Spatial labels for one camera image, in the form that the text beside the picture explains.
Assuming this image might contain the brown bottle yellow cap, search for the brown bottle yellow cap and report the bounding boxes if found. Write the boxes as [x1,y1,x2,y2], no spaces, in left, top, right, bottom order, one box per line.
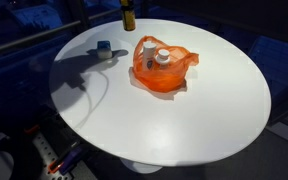
[119,0,137,32]

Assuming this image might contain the orange plastic bag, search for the orange plastic bag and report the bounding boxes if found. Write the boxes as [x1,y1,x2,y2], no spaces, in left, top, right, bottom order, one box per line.
[128,35,200,95]

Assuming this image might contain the tall white bottle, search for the tall white bottle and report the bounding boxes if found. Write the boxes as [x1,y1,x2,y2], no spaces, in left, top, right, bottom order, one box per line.
[141,41,158,71]

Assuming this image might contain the short white bottle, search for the short white bottle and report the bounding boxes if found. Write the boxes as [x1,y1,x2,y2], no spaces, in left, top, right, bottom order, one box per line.
[155,48,171,70]

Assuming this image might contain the blue and white small box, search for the blue and white small box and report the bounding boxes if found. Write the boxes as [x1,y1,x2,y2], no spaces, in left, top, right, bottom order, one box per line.
[96,40,114,60]

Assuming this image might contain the orange and purple clamp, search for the orange and purple clamp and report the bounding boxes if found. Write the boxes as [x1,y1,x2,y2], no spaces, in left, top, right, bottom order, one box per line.
[47,145,84,176]

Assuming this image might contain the perforated metal plate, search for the perforated metal plate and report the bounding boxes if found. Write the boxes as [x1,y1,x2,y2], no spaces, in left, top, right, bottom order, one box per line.
[30,131,75,180]

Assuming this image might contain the dark metal railing bar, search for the dark metal railing bar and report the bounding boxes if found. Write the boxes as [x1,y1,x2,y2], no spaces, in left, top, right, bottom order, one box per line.
[0,19,82,58]

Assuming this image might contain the blue chair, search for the blue chair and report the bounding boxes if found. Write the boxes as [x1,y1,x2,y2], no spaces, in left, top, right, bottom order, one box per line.
[248,35,288,101]

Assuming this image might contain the white table pedestal base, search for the white table pedestal base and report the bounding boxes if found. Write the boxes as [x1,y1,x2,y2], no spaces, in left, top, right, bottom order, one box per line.
[119,157,164,175]

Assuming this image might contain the small orange clamp handle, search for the small orange clamp handle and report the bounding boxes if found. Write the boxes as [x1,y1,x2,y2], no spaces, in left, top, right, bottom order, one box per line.
[24,124,40,135]

